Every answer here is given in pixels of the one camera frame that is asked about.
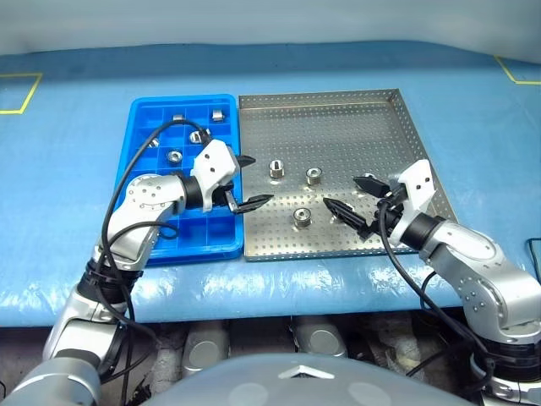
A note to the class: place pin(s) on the metal nut in tray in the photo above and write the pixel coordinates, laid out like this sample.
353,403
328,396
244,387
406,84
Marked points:
173,157
195,137
178,117
216,115

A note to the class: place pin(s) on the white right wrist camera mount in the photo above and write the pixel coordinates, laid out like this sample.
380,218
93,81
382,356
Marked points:
418,186

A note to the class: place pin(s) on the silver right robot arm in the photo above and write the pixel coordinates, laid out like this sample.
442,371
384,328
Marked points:
469,258

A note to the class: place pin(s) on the grey rounded shape under table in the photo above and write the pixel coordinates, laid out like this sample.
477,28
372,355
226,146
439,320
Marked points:
321,342
207,349

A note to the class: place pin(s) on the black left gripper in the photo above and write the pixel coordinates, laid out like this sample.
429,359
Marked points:
225,193

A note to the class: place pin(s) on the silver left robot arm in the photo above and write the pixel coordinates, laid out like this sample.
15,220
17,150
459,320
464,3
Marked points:
143,203

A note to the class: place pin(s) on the perforated metal tray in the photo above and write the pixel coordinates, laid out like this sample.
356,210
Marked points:
338,127

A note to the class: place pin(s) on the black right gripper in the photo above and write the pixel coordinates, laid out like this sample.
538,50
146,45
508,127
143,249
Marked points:
395,199

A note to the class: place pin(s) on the white wrapped table leg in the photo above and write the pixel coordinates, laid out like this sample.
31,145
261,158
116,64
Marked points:
165,353

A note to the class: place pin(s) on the grey robot torso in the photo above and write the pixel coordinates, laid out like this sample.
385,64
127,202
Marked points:
253,389

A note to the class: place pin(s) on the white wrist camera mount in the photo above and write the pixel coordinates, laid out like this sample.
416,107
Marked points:
418,186
213,162

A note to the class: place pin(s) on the blue plastic compartment tray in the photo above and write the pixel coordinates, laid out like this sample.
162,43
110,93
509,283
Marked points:
194,237

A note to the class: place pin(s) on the blue plastic table cover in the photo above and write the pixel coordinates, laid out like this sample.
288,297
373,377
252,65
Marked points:
63,190

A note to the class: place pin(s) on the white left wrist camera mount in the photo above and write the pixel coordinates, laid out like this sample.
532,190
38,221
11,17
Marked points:
213,162

